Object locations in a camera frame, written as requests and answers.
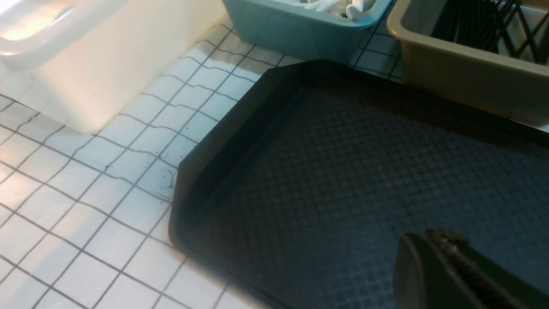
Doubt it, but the brown plastic bin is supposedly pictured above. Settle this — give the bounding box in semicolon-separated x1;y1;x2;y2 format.
387;0;549;131

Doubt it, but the pile of black chopsticks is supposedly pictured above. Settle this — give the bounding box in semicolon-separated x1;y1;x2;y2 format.
431;0;548;66

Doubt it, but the white grid tablecloth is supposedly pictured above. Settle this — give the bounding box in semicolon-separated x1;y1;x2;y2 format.
0;18;300;309

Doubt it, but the blue plastic bin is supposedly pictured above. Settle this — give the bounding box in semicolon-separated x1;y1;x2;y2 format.
223;0;391;64

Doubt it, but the black serving tray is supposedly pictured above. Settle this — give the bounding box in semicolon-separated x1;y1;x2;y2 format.
169;61;549;309

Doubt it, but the large white plastic tub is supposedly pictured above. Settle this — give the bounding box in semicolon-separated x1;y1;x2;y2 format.
0;0;226;134

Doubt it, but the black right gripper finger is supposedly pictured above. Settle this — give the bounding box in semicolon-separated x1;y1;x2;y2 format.
394;229;549;309

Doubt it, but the pile of white spoons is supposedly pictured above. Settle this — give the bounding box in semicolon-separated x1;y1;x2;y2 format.
278;0;376;19

